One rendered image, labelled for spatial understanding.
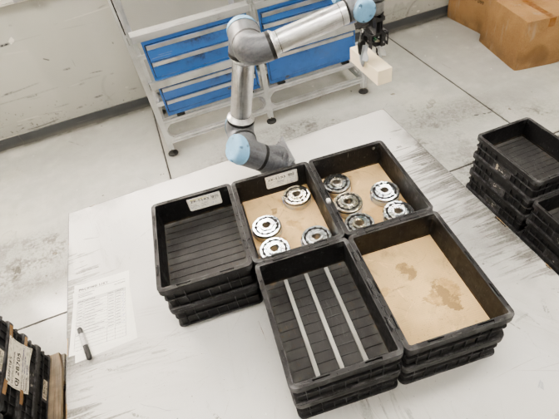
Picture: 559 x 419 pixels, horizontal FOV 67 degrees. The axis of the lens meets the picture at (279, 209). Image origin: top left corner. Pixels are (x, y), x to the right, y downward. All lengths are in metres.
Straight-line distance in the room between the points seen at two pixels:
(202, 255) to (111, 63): 2.76
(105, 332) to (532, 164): 2.01
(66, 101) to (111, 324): 2.82
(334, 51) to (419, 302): 2.48
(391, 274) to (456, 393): 0.37
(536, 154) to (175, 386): 1.94
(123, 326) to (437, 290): 1.04
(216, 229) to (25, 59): 2.80
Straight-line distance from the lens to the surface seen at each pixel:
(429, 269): 1.39
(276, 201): 1.60
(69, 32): 3.93
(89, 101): 4.16
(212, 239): 1.53
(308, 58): 3.39
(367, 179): 1.65
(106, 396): 1.51
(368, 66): 1.80
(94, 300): 1.73
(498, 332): 1.31
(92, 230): 1.99
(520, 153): 2.41
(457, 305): 1.33
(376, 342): 1.25
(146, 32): 3.03
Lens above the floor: 1.95
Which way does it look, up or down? 45 degrees down
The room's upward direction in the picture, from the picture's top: 11 degrees counter-clockwise
